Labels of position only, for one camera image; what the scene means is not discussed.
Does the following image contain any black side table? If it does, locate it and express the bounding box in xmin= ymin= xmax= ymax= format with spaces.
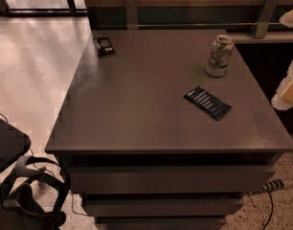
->
xmin=0 ymin=118 xmax=31 ymax=173

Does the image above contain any dark rxbar chocolate wrapper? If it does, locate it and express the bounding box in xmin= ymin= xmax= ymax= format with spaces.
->
xmin=93 ymin=37 xmax=115 ymax=56

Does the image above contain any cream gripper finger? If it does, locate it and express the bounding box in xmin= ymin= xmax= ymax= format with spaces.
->
xmin=279 ymin=10 xmax=293 ymax=28
xmin=271 ymin=59 xmax=293 ymax=110

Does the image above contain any black floor cable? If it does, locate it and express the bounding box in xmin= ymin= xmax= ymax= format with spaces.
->
xmin=260 ymin=190 xmax=275 ymax=230

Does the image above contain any striped floor cable connector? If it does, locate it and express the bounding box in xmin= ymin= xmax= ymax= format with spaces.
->
xmin=251 ymin=178 xmax=293 ymax=195

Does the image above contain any black vr headset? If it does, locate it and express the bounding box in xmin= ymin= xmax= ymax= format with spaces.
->
xmin=0 ymin=155 xmax=71 ymax=230

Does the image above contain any dark drawer cabinet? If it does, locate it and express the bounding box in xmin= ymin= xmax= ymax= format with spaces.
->
xmin=46 ymin=30 xmax=293 ymax=230

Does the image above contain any green white soda can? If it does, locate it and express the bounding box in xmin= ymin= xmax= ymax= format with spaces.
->
xmin=206 ymin=34 xmax=234 ymax=78

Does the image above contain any thin headset cable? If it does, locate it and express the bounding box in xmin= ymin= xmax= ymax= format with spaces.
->
xmin=28 ymin=147 xmax=90 ymax=218

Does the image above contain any dark blue rxbar blueberry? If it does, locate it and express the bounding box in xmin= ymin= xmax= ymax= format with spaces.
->
xmin=184 ymin=86 xmax=232 ymax=121

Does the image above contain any right metal rail bracket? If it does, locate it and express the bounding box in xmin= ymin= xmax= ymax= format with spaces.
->
xmin=253 ymin=0 xmax=279 ymax=39

